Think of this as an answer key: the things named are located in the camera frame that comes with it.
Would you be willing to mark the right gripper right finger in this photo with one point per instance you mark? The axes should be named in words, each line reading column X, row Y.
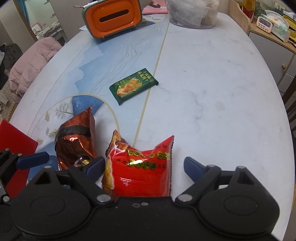
column 204, row 178

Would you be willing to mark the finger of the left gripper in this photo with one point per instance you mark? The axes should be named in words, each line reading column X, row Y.
column 33, row 160

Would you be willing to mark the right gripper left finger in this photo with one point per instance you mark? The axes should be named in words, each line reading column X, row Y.
column 85, row 178

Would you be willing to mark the brown foil snack bag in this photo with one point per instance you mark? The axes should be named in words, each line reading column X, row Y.
column 75, row 138

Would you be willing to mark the red snack bag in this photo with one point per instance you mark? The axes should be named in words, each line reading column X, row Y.
column 130, row 172

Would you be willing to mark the green cracker packet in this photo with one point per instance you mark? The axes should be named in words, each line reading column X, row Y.
column 132, row 85

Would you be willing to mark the red cardboard box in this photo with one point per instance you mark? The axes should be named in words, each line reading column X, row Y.
column 14, row 145

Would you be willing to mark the pink jacket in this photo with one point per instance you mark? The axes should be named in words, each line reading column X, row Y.
column 30, row 64

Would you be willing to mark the white wooden cabinet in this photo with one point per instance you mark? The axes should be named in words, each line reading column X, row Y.
column 279, row 56

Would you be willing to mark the green orange tissue box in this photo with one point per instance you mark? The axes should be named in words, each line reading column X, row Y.
column 108, row 17

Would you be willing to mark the clear plastic bag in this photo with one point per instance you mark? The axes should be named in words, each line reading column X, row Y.
column 193, row 14

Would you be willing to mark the white kitchen timer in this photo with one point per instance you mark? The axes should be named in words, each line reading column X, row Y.
column 264, row 24

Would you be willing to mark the wet wipes pack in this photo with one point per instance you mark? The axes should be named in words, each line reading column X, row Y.
column 280, row 25

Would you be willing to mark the glass bottle with yellow label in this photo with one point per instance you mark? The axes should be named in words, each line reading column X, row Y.
column 248, row 8

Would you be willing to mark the yellow tissue box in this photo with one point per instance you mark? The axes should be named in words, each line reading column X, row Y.
column 291, row 28

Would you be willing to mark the pink booklet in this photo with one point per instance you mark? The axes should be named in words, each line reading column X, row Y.
column 155, row 7

